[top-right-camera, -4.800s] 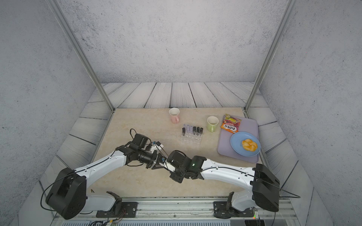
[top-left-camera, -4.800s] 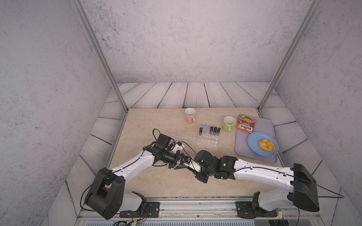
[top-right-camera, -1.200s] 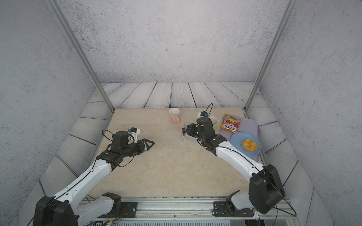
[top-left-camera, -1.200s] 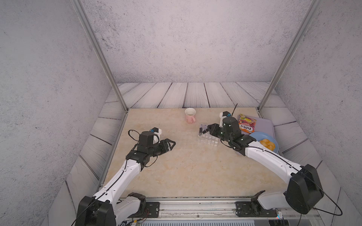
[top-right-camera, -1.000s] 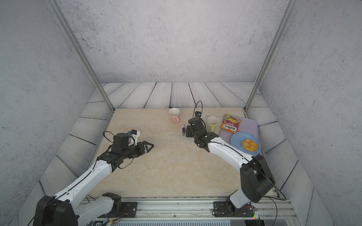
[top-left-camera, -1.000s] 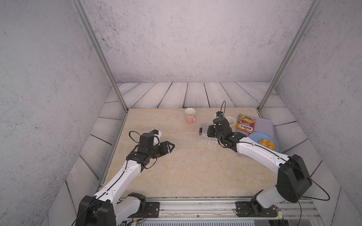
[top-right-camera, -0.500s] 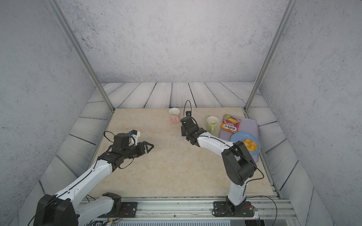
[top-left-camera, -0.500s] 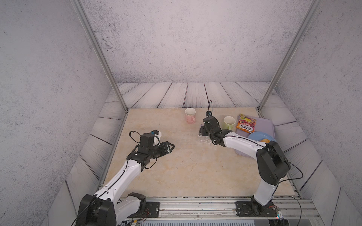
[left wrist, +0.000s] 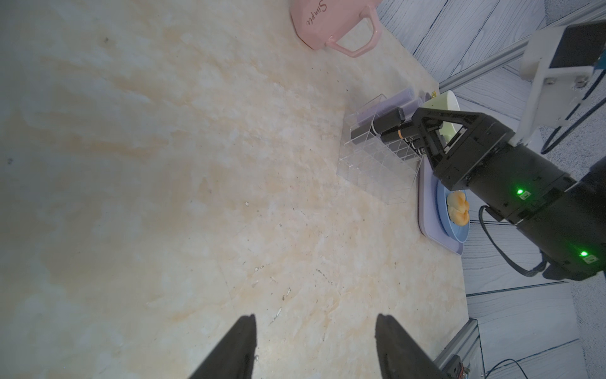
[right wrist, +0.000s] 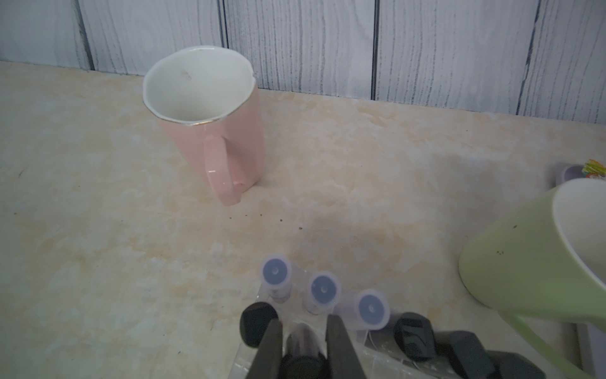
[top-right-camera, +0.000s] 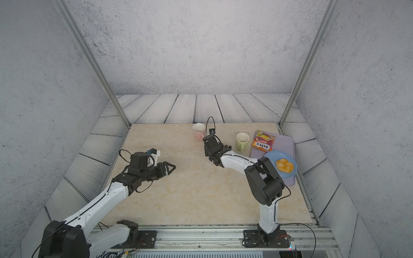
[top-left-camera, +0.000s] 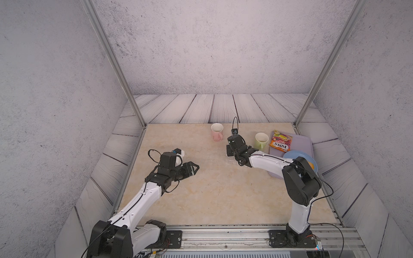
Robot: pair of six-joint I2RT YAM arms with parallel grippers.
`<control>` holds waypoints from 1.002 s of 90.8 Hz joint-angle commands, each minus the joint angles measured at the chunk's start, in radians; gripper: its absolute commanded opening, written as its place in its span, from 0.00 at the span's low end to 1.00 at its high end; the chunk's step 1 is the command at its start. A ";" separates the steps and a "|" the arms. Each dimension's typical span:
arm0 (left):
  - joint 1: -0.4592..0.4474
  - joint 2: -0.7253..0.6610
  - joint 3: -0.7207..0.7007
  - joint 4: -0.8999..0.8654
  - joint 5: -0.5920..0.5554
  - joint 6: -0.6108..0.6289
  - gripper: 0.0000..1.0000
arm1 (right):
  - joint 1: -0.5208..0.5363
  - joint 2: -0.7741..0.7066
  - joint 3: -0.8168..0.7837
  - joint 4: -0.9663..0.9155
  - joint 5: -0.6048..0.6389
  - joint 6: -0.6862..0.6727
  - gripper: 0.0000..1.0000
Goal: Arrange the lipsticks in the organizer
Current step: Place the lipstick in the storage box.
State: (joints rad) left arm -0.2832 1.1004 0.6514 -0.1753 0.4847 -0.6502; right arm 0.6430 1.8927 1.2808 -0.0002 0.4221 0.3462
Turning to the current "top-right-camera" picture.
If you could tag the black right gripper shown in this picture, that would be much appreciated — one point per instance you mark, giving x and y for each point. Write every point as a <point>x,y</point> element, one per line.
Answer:
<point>206,152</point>

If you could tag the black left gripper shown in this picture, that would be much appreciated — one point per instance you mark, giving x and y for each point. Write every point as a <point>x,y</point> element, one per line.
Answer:
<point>165,169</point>

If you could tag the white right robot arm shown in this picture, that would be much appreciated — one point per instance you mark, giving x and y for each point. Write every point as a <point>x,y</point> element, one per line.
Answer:
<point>265,183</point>

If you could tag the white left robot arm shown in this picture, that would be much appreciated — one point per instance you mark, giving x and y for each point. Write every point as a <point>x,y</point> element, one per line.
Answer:
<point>73,237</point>

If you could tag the pink ceramic mug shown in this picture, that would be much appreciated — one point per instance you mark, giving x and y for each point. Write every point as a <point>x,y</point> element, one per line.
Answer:
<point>199,131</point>

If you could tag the light green ceramic mug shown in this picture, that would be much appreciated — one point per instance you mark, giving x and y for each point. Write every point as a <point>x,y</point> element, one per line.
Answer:
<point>242,141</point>

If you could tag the Fox's fruits candy bag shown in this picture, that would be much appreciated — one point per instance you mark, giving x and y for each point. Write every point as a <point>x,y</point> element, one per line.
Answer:
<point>263,141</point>

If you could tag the light blue plate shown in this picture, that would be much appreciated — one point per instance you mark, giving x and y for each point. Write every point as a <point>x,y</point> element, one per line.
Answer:
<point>275,155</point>

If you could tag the yellow braided bread bun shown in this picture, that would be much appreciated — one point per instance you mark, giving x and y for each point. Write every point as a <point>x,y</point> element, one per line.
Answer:
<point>284,166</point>

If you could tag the lilac plastic tray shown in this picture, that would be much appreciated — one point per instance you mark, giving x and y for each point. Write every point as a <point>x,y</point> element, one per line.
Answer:
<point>284,144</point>

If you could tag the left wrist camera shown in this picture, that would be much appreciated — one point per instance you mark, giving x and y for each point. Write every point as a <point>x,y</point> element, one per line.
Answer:
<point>154,154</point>

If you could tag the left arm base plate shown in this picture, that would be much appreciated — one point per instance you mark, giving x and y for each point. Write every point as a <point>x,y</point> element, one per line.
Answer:
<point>139,240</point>

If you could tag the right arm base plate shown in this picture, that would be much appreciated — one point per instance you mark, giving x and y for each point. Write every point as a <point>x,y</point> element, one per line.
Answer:
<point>260,239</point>

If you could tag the right aluminium frame post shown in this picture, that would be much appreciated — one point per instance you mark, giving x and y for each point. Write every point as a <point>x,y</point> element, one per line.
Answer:
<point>317,42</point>

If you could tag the aluminium frame post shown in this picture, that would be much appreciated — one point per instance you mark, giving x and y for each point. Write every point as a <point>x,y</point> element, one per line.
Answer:
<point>317,42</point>
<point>71,24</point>

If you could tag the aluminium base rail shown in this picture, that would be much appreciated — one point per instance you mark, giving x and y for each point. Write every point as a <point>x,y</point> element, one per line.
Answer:
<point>306,241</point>

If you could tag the left aluminium frame post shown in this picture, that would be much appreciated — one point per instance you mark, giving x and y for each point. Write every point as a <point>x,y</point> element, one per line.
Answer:
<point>71,24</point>

